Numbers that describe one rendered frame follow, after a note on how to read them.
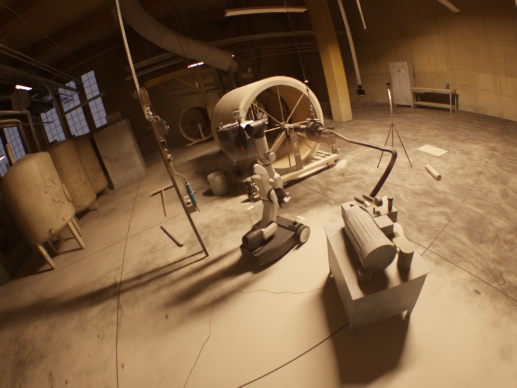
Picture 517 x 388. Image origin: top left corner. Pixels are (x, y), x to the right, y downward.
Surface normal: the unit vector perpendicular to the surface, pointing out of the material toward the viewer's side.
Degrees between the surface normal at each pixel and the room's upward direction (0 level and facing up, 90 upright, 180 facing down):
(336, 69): 90
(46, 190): 90
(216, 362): 0
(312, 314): 0
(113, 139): 90
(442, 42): 90
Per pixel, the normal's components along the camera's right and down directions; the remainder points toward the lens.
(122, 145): 0.42, 0.31
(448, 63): -0.88, 0.39
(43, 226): 0.67, 0.17
